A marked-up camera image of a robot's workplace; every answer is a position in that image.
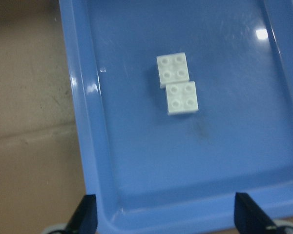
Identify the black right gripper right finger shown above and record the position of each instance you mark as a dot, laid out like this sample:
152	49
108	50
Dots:
249	218

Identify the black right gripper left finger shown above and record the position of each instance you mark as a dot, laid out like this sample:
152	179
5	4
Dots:
84	220

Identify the white block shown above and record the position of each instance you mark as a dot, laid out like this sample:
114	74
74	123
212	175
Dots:
172	68
181	98

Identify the blue plastic tray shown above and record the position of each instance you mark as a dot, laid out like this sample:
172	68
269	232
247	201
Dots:
158	174

